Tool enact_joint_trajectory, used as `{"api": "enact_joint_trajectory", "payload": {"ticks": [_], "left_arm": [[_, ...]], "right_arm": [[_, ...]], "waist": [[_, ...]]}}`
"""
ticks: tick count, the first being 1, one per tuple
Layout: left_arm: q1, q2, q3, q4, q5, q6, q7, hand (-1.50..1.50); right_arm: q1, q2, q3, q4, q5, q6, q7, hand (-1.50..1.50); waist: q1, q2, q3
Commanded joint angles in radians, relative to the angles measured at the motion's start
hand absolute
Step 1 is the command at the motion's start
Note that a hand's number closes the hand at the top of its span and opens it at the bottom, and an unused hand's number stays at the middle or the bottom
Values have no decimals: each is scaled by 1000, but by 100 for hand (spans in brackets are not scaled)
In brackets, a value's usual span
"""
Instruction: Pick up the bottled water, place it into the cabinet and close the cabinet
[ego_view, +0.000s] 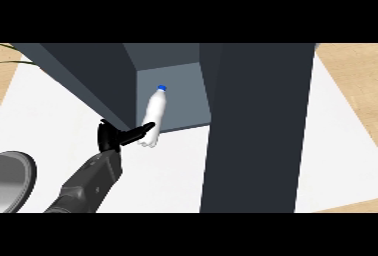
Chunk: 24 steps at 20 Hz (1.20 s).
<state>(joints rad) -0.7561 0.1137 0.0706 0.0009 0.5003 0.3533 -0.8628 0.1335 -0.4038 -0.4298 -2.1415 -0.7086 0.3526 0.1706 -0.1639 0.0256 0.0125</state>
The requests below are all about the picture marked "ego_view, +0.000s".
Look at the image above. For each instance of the grey metal bowl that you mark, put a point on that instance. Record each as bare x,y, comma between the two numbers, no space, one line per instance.
12,181

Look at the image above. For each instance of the white bottle with blue cap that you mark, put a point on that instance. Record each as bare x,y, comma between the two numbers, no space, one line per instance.
155,111

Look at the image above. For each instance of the dark grey cabinet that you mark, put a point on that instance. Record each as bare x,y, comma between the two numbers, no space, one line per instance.
103,76

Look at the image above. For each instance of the green plant leaf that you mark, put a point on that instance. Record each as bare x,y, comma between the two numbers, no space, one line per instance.
15,56

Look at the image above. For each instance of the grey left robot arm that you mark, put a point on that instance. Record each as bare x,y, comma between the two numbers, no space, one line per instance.
88,186

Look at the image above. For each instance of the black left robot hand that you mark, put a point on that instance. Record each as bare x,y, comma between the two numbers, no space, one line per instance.
111,136

